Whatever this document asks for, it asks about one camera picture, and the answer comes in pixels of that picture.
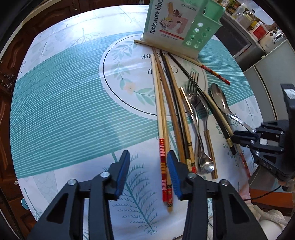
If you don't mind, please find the red label jar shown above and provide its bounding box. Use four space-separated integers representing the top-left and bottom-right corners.
251 21 268 40

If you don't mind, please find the long chopstick red striped end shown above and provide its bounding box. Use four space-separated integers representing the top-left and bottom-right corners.
134 40 230 85

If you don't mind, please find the brown wooden chopstick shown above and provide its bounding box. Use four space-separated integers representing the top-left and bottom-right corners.
152 47 185 164

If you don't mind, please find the teal patterned tablecloth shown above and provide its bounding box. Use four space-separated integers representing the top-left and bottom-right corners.
9 4 264 240

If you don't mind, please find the light wood chopstick red end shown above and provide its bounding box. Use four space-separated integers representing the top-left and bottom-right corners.
151 54 167 202

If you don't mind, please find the grey counter appliance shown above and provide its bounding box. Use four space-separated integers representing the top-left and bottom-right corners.
215 12 266 71

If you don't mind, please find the black chopstick gold ring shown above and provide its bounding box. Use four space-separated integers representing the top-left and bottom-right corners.
167 52 238 155

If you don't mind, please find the tan chopstick black patterned end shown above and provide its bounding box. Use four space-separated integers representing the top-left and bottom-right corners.
164 56 197 173

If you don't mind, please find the green utensil holder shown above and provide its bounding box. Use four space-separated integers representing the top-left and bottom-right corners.
141 0 225 59

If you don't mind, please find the small spoon wooden handle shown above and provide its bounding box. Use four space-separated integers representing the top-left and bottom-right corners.
197 94 218 179

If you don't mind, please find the silver refrigerator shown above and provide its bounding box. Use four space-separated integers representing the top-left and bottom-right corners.
244 40 294 121

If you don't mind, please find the black chopstick gold band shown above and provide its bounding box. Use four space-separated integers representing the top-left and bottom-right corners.
160 50 192 172

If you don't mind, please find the light wood chopstick patterned end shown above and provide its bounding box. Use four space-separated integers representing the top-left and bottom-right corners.
154 56 173 212

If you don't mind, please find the silver fork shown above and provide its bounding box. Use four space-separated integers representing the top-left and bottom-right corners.
186 71 206 174

